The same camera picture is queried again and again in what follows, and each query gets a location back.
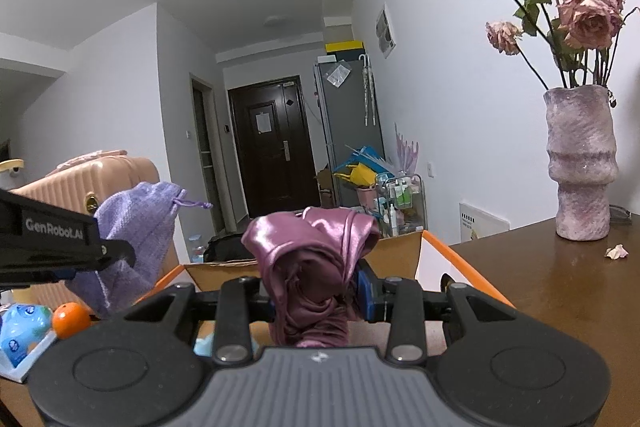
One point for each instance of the purple feather decoration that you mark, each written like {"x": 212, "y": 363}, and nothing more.
{"x": 406, "y": 152}

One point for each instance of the blue tissue packet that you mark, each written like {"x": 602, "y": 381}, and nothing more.
{"x": 25, "y": 329}

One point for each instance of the side door frame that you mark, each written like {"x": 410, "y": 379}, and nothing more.
{"x": 205, "y": 157}

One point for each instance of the purple textured vase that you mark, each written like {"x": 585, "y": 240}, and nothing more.
{"x": 582, "y": 167}

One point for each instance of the pink bucket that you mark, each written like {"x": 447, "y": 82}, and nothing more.
{"x": 366, "y": 198}

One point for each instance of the grey refrigerator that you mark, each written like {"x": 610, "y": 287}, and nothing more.
{"x": 345, "y": 132}

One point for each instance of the dark small object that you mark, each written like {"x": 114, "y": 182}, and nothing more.
{"x": 622, "y": 214}

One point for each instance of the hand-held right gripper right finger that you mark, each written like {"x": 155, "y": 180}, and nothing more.
{"x": 367, "y": 299}

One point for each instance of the black floor bag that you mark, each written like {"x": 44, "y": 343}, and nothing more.
{"x": 225, "y": 249}

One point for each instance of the fallen pink petal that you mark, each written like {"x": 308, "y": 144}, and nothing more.
{"x": 616, "y": 251}

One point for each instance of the white flat box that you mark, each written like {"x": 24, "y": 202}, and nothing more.
{"x": 30, "y": 369}

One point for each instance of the white leaning board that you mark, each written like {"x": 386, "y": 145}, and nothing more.
{"x": 485, "y": 222}

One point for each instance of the brown floor carton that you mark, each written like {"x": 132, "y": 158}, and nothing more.
{"x": 325, "y": 187}

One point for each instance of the dark brown entrance door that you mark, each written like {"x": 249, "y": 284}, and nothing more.
{"x": 270, "y": 167}

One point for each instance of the pink ribbed suitcase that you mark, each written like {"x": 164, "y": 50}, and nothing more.
{"x": 125, "y": 177}

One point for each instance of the orange fruit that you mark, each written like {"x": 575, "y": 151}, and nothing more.
{"x": 71, "y": 321}

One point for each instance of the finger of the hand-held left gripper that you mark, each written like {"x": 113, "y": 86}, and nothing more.
{"x": 120, "y": 253}

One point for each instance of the orange-edged cardboard box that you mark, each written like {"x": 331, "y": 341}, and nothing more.
{"x": 400, "y": 257}

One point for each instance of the white paper notice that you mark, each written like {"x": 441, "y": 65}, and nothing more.
{"x": 263, "y": 122}

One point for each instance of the clear plastic pouch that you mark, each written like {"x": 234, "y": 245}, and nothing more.
{"x": 338, "y": 76}

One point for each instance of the yellow and black box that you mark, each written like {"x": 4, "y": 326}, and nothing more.
{"x": 344, "y": 47}

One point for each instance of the white folded umbrella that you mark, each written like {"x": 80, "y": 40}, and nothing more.
{"x": 368, "y": 92}

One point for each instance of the light blue plush heart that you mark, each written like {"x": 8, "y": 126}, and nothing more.
{"x": 202, "y": 345}

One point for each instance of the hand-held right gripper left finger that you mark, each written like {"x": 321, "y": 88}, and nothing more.
{"x": 235, "y": 307}

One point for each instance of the purple satin cloth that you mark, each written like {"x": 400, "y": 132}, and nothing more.
{"x": 310, "y": 267}

